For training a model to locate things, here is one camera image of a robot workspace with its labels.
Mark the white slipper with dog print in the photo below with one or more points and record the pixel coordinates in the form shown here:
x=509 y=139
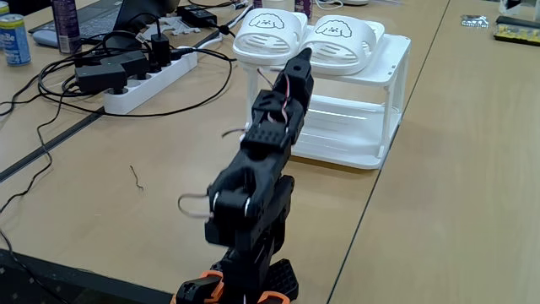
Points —
x=341 y=42
x=266 y=40

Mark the white two-tier shoe rack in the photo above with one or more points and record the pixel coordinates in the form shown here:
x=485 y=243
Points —
x=350 y=126

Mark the dark purple drink can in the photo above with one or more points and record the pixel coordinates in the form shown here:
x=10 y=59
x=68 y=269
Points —
x=303 y=6
x=258 y=4

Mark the white paper cup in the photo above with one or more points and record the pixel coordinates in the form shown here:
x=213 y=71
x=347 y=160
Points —
x=273 y=3

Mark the black power brick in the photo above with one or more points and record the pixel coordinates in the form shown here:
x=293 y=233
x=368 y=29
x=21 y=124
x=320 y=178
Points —
x=196 y=17

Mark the black plug-in charger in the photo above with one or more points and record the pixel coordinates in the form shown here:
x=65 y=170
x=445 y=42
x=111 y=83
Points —
x=160 y=48

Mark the white power strip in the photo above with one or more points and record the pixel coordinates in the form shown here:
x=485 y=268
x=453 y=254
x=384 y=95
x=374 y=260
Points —
x=147 y=90

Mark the thin dark twig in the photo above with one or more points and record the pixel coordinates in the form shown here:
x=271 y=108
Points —
x=135 y=175

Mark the silver foil wrapper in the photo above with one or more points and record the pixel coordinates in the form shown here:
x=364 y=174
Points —
x=474 y=21

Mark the large black power adapter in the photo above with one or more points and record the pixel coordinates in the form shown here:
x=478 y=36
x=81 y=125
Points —
x=101 y=78

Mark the dark laptop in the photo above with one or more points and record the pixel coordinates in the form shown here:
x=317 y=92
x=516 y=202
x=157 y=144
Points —
x=97 y=19

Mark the black and yellow box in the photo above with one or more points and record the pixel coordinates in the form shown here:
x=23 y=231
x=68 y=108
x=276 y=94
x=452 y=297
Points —
x=516 y=34

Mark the white plastic box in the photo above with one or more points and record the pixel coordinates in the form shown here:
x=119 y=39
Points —
x=519 y=8

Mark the tall purple drink can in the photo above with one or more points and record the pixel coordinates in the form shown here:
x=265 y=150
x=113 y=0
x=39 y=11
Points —
x=66 y=25

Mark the pale blue mouse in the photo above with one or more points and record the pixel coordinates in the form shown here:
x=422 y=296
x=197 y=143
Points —
x=44 y=39

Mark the blue drink can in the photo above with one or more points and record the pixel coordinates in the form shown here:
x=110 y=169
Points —
x=14 y=42

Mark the teal drink can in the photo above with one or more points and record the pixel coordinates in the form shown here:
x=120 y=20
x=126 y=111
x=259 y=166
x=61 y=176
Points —
x=3 y=8

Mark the white printed bracket part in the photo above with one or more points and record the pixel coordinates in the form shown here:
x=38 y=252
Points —
x=173 y=27

